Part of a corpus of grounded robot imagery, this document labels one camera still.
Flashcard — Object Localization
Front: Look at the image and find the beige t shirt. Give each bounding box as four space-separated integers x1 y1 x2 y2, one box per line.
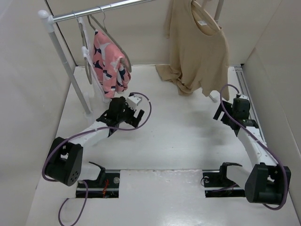
155 0 230 100

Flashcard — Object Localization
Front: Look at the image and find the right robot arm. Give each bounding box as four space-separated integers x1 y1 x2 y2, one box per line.
214 95 291 209

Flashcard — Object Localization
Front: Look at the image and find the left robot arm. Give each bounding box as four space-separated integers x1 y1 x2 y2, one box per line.
42 93 144 187

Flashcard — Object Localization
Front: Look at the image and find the pink shark print shirt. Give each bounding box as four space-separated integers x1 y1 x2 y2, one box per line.
92 30 131 98

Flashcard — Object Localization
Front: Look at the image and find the grey hanger with pink shirt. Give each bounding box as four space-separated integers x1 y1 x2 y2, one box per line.
87 6 132 73

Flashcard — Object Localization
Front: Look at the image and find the grey hanger with tank top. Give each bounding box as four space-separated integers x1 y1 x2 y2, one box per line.
76 17 93 85

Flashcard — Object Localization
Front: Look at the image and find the white tank top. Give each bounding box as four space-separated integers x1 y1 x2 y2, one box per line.
77 16 111 103

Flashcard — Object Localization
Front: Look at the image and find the white clothes rack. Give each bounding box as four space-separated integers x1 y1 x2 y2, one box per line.
37 0 225 121

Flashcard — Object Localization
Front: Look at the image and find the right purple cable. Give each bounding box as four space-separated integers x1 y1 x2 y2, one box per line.
220 83 290 210

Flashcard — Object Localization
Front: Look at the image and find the purple cable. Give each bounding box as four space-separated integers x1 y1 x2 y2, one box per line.
220 83 290 210
41 92 152 225

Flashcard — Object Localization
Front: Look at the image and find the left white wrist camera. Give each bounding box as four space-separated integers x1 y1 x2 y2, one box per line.
126 93 143 111

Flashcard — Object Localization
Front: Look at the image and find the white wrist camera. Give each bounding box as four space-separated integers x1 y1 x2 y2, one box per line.
126 93 143 111
236 93 249 101

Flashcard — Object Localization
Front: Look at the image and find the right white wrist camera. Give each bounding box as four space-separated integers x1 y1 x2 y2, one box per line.
236 93 249 101

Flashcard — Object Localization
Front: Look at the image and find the aluminium rail on right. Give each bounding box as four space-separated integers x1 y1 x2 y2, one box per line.
234 65 265 142

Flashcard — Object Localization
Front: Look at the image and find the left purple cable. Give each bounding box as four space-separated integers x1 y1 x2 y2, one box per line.
41 92 152 225

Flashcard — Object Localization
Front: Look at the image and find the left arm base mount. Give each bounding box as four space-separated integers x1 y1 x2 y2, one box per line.
86 170 120 199

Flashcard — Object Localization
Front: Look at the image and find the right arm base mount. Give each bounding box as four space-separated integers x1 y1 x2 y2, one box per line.
201 170 246 198

